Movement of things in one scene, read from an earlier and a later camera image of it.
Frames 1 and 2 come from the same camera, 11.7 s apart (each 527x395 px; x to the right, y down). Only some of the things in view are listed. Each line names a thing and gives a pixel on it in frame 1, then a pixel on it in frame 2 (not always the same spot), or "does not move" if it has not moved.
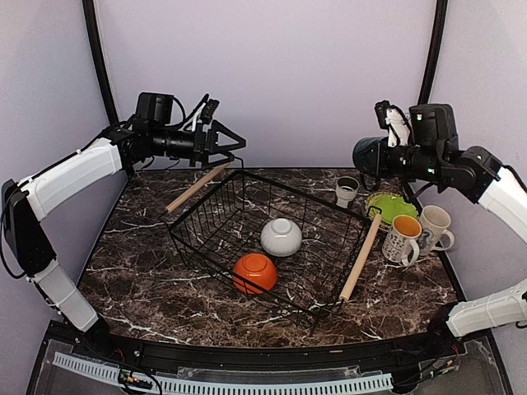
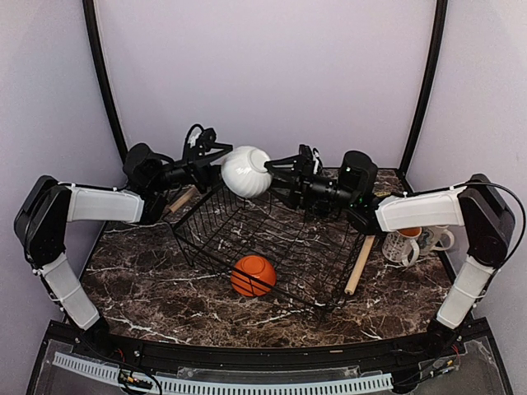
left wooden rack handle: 168,208 does not move
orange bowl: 254,274 does not move
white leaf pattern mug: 404,231 does not move
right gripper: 380,167 to 299,192
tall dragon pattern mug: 435,220 does not move
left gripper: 206,144 to 201,169
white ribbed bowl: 281,237 to 244,172
